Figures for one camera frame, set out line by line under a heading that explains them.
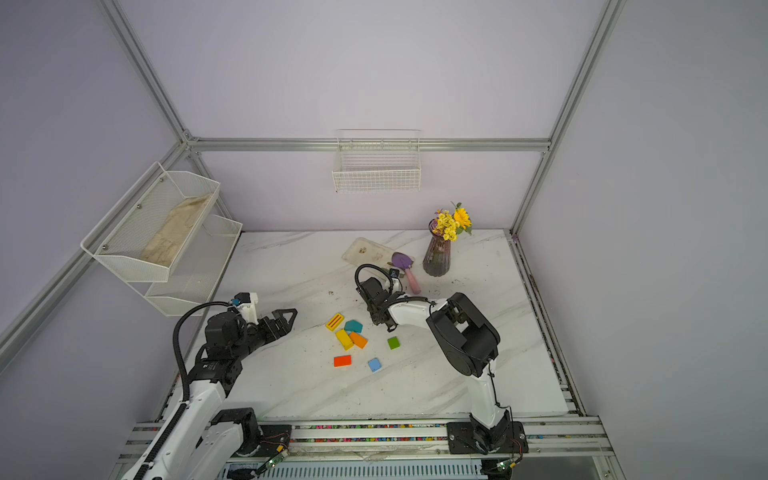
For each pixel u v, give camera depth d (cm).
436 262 102
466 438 74
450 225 89
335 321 94
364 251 114
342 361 87
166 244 77
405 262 110
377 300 76
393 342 91
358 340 91
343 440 75
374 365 86
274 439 74
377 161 96
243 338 66
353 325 95
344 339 90
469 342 52
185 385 53
